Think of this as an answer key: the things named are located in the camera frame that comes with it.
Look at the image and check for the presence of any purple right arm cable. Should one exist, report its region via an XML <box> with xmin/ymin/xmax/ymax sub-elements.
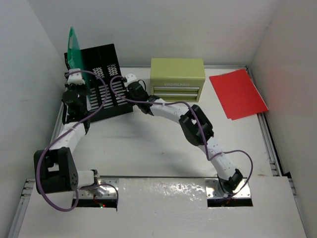
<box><xmin>109</xmin><ymin>76</ymin><xmax>254</xmax><ymax>199</ymax></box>

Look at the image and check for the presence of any black three-slot file organizer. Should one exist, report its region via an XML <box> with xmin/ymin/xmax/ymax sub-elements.
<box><xmin>63</xmin><ymin>44</ymin><xmax>134</xmax><ymax>123</ymax></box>

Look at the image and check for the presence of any green notebook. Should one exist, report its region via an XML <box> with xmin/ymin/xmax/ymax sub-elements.
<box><xmin>66</xmin><ymin>27</ymin><xmax>91</xmax><ymax>111</ymax></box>

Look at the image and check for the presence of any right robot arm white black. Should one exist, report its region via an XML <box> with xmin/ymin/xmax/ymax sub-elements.
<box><xmin>127</xmin><ymin>81</ymin><xmax>243</xmax><ymax>195</ymax></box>

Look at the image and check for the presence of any red folder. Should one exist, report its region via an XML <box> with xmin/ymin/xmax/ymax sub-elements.
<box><xmin>209</xmin><ymin>69</ymin><xmax>268</xmax><ymax>120</ymax></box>

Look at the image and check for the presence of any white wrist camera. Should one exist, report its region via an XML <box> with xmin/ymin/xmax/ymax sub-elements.
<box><xmin>66</xmin><ymin>68</ymin><xmax>86</xmax><ymax>85</ymax></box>
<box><xmin>124</xmin><ymin>73</ymin><xmax>138</xmax><ymax>86</ymax></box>

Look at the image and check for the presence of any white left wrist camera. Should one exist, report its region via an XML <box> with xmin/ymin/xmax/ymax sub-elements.
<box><xmin>66</xmin><ymin>68</ymin><xmax>86</xmax><ymax>85</ymax></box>

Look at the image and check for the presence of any green metal drawer toolbox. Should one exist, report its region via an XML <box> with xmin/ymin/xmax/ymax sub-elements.
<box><xmin>150</xmin><ymin>58</ymin><xmax>206</xmax><ymax>102</ymax></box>

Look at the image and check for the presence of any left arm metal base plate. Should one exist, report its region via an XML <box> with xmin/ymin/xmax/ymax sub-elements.
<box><xmin>80</xmin><ymin>178</ymin><xmax>119</xmax><ymax>199</ymax></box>

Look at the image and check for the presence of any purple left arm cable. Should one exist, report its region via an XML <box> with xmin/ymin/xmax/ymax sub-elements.
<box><xmin>36</xmin><ymin>70</ymin><xmax>119</xmax><ymax>212</ymax></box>

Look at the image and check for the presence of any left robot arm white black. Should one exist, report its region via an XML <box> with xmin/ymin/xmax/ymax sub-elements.
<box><xmin>39</xmin><ymin>83</ymin><xmax>97</xmax><ymax>194</ymax></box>

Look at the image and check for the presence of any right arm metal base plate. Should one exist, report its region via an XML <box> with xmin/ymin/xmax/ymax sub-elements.
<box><xmin>205</xmin><ymin>178</ymin><xmax>252</xmax><ymax>200</ymax></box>

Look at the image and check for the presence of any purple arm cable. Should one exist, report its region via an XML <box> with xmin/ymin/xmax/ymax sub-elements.
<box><xmin>36</xmin><ymin>70</ymin><xmax>119</xmax><ymax>212</ymax></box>
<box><xmin>109</xmin><ymin>76</ymin><xmax>254</xmax><ymax>199</ymax></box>

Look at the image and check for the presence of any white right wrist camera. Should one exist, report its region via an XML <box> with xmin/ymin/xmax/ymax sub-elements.
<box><xmin>124</xmin><ymin>73</ymin><xmax>138</xmax><ymax>86</ymax></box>

